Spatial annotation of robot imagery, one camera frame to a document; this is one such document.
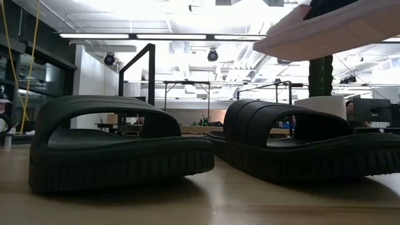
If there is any pink rubber slide sandal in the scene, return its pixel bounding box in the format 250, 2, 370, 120
252, 0, 400, 63

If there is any black rubber slide sandal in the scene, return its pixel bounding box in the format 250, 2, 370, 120
27, 95, 216, 194
204, 99, 400, 184

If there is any green cactus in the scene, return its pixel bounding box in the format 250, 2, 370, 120
308, 55, 334, 98

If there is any person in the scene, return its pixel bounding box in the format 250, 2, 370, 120
0, 93, 15, 134
345, 99, 373, 129

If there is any black background monitor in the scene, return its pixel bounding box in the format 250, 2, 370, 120
390, 102, 400, 128
352, 98, 391, 123

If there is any long ceiling light bar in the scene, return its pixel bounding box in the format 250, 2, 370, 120
58, 32, 266, 41

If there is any black metal background frame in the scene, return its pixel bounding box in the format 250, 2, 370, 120
162, 80, 211, 123

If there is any wooden shelf with black frame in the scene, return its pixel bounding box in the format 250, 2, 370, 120
117, 42, 294, 137

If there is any yellow cable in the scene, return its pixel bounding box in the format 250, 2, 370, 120
0, 0, 29, 123
19, 0, 41, 135

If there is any black aluminium table frame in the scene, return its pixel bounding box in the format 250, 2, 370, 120
0, 134, 36, 145

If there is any small silver post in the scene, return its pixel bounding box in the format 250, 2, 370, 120
3, 127, 13, 149

